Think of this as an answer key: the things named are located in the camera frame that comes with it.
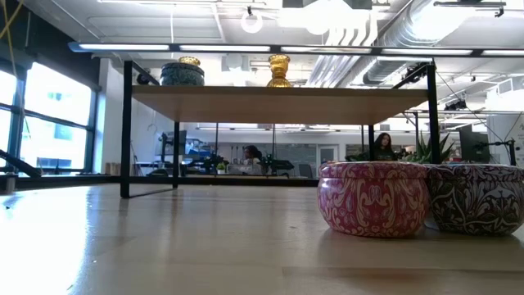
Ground gold vase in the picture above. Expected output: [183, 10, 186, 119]
[266, 53, 294, 89]

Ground blue patterned candle tin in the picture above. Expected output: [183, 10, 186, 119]
[160, 61, 206, 88]

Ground pink patterned candle tin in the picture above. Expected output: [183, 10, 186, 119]
[316, 161, 431, 239]

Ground purple patterned candle tin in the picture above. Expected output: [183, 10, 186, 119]
[424, 163, 524, 237]

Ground person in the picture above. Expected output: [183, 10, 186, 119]
[370, 132, 397, 162]
[242, 144, 264, 166]

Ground wooden shelf black metal legs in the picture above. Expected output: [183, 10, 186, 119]
[120, 60, 442, 200]

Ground black bar with light strips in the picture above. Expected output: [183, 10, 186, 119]
[68, 40, 524, 58]

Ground green artificial plant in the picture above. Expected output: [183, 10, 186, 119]
[399, 131, 456, 166]

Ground black ceiling spotlights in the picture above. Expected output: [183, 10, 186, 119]
[444, 98, 468, 111]

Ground black computer monitor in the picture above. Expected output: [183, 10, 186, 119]
[458, 124, 491, 164]

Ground black diagonal bar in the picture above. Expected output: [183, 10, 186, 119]
[0, 147, 43, 179]

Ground white ring light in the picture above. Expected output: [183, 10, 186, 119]
[240, 7, 264, 35]

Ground silver ventilation duct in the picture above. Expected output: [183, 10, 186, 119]
[362, 0, 476, 85]

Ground black aluminium table frame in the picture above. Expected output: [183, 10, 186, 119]
[0, 174, 320, 190]

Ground large window black frame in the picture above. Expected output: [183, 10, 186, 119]
[0, 61, 102, 175]

